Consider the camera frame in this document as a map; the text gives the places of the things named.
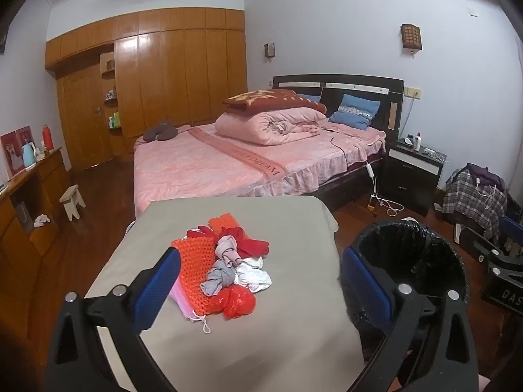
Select wooden sideboard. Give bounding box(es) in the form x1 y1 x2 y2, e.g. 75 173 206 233
0 147 72 335

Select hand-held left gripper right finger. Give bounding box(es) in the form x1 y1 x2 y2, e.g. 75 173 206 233
342 247 481 392

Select large blue pillow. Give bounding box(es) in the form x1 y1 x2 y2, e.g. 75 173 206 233
329 94 380 130

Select small white wooden stool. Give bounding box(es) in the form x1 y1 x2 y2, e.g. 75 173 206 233
59 185 86 221

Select light blue kettle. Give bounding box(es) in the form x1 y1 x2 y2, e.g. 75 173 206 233
21 141 37 168

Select purple cloth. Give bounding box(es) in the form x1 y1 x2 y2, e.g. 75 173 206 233
466 163 505 190

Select red knit gloves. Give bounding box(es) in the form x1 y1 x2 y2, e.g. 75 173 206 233
187 224 270 259

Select beige cloth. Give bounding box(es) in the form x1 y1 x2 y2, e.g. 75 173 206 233
216 235 243 269

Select wooden wardrobe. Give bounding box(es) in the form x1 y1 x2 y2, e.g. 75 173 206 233
44 7 248 172

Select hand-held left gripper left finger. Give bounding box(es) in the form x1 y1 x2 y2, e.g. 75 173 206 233
44 247 181 392

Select large orange mesh mat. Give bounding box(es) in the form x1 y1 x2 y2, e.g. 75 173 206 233
171 237 230 320

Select white tissue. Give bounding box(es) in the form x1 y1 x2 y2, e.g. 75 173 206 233
235 258 272 293

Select plaid cloth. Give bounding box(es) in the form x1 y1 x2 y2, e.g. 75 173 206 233
443 167 507 239

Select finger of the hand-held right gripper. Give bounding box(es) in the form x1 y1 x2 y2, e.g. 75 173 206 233
499 217 523 254
474 239 523 278

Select pink face mask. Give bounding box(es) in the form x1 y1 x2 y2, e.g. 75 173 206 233
169 282 212 334

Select large red photo frame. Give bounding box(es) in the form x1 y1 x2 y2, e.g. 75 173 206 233
0 131 22 174

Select white corded controller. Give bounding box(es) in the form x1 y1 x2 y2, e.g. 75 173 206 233
365 162 377 197

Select white floor cable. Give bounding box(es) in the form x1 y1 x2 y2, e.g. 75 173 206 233
376 196 405 217

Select bin with black liner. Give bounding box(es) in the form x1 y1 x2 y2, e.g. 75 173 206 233
340 220 470 380

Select white charger cable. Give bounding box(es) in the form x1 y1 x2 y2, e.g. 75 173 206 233
476 177 497 217

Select folded pink quilt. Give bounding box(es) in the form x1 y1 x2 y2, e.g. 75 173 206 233
214 107 328 145

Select grey paper bag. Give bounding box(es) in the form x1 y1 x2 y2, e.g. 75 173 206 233
14 202 33 233

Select black white nightstand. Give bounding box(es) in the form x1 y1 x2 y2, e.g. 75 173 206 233
382 138 446 218

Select folded brown patterned blanket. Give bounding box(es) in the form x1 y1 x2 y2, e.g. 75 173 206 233
223 89 328 116

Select red plastic bag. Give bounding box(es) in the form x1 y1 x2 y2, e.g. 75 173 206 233
204 285 257 320

